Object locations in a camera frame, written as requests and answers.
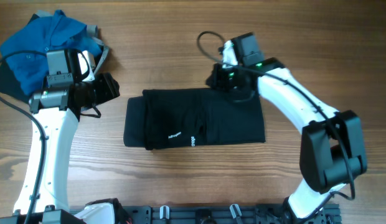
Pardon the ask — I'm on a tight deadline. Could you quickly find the black t-shirt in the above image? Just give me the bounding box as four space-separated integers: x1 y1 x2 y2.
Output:
123 88 266 151

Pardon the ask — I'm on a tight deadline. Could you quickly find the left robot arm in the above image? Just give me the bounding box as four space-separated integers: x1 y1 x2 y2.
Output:
0 73 123 223

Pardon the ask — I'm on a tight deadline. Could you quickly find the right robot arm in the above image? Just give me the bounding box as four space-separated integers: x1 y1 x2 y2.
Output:
207 58 367 223

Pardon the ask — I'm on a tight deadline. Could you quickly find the grey folded garment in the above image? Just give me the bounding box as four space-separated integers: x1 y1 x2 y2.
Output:
35 10 110 80

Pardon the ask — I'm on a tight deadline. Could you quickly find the blue polo shirt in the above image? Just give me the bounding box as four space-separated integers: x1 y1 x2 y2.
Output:
0 9 103 97

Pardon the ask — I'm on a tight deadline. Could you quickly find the black folded garment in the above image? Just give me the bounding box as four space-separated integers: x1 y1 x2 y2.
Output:
0 62 43 104

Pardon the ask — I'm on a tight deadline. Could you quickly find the right black cable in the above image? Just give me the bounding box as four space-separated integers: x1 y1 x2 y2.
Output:
196 30 356 218

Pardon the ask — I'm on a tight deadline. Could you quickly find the black cable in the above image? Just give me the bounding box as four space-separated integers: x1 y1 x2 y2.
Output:
196 30 356 218
0 49 102 224

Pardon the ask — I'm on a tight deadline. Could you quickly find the left black cable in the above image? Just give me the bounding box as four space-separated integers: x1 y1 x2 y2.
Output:
0 49 102 224

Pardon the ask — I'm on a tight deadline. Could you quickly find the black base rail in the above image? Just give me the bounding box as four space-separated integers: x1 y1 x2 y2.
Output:
118 203 342 224

